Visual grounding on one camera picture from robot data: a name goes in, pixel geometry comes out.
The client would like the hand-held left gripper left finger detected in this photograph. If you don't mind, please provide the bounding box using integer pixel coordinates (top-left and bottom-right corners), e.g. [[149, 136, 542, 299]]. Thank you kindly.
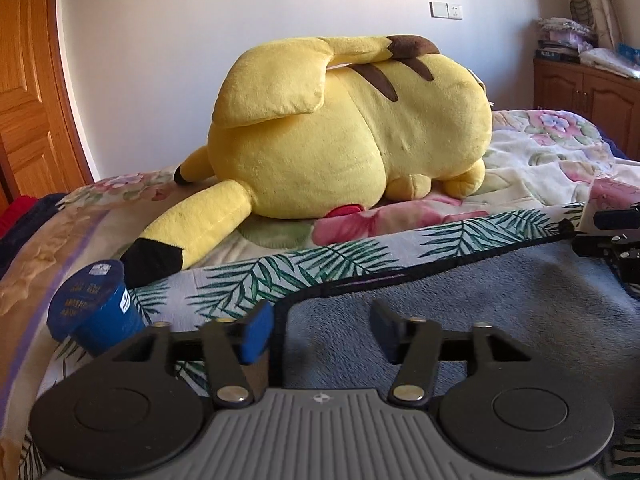
[[102, 304, 276, 409]]

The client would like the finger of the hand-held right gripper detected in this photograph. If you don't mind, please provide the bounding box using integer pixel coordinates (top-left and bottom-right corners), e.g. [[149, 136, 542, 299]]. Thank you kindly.
[[591, 204, 640, 234], [571, 233, 640, 297]]

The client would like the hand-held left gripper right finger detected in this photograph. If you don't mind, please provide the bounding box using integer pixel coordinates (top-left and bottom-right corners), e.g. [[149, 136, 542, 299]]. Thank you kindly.
[[369, 301, 532, 406]]

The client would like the grey towel with black edge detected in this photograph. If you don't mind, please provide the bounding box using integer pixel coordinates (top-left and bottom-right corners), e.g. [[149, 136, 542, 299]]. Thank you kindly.
[[269, 232, 640, 461]]

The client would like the leaf print sheet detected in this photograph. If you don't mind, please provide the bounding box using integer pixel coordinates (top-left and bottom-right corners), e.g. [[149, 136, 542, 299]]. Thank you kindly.
[[20, 202, 640, 480]]

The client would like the floral blanket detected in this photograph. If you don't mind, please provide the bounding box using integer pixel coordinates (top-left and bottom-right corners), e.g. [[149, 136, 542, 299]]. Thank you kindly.
[[0, 107, 640, 480]]

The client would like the wooden cabinet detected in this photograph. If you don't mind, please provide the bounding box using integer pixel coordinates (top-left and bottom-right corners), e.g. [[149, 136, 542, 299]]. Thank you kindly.
[[532, 57, 640, 162]]

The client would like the blue cylindrical canister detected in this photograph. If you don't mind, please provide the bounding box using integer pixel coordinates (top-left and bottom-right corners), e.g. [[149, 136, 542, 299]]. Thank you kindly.
[[47, 259, 147, 359]]

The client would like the white folded cloth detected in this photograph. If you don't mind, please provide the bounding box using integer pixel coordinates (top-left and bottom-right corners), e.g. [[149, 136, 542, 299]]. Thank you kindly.
[[579, 47, 640, 80]]

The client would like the stack of books and papers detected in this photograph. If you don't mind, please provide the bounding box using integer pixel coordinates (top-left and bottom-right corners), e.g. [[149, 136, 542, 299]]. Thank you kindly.
[[536, 16, 600, 64]]

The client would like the yellow plush toy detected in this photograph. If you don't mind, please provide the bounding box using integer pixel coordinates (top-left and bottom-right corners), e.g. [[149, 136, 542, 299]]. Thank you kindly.
[[120, 34, 493, 288]]

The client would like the dark blue cloth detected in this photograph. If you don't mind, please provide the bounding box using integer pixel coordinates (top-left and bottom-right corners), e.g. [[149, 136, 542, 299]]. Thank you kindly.
[[0, 192, 70, 273]]

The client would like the red cloth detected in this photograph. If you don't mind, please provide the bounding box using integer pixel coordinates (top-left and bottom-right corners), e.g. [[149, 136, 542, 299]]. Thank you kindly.
[[0, 195, 35, 238]]

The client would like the wooden wardrobe door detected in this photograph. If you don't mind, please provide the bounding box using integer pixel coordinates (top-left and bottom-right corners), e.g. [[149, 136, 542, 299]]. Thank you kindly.
[[0, 0, 97, 203]]

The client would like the white wall socket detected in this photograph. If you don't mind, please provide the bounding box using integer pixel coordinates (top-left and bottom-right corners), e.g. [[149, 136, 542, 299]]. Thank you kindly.
[[429, 1, 464, 19]]

